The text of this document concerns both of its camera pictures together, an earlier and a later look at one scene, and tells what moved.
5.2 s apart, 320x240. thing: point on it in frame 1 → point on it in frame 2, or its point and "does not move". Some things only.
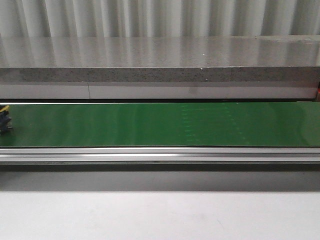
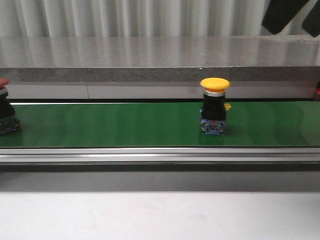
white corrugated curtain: x=28 y=18 does not move
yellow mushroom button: x=5 y=124 → x=213 y=116
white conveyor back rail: x=153 y=91 does not move
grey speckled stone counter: x=208 y=59 does not move
